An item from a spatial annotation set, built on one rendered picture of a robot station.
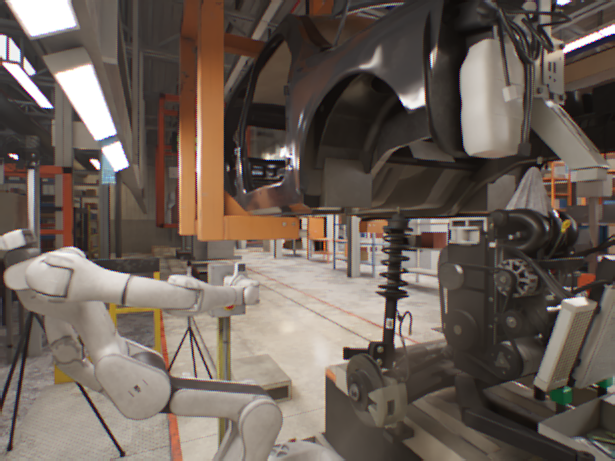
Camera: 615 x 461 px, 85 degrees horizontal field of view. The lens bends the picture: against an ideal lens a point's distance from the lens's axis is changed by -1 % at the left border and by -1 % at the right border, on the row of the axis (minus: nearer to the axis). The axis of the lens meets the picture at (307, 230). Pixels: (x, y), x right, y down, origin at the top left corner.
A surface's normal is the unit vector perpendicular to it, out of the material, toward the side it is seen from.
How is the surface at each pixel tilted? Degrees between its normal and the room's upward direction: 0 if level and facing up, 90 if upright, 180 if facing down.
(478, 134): 98
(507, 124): 90
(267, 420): 90
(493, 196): 90
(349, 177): 90
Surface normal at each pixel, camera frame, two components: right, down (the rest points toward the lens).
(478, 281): -0.91, 0.00
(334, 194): 0.42, 0.01
